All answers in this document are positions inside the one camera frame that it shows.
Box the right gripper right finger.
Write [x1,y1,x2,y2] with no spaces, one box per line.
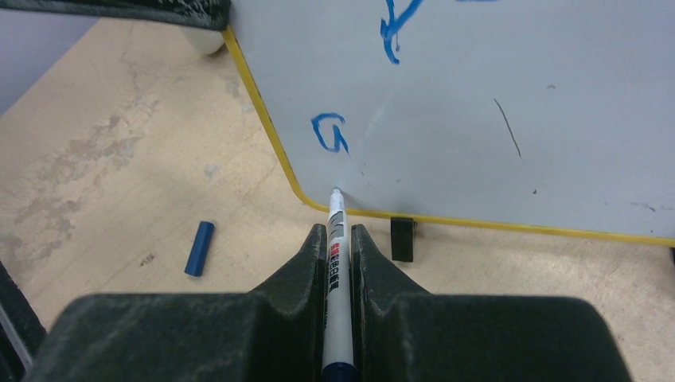
[351,224,430,381]

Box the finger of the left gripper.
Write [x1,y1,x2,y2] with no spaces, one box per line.
[1,0,231,31]

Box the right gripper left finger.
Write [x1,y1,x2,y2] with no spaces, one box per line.
[248,224,327,381]

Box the blue white marker pen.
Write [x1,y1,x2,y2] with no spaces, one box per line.
[322,189,358,381]

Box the blue marker cap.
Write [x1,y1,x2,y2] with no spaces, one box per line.
[184,221,215,277]

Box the yellow framed whiteboard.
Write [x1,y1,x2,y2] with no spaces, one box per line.
[225,1,674,247]

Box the white PVC pipe frame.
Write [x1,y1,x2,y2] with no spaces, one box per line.
[180,27,225,56]

